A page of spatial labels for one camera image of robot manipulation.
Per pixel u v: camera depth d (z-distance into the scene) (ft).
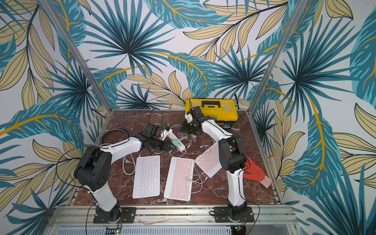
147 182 2.74
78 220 2.37
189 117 2.96
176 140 3.27
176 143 2.94
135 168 2.93
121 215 2.36
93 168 1.56
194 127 2.43
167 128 2.76
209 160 3.03
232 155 1.80
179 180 2.77
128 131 3.43
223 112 3.12
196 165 2.96
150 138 2.41
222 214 2.40
